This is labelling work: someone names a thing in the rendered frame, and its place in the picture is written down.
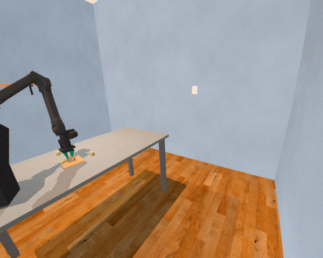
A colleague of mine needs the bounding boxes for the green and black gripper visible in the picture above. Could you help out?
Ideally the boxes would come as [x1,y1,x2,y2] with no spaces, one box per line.
[59,141,76,160]

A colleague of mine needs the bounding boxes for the orange flat mat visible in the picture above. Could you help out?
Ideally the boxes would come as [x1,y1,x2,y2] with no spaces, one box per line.
[60,155,84,169]

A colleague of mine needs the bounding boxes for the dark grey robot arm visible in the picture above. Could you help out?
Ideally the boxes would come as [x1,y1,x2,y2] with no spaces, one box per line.
[0,71,78,149]

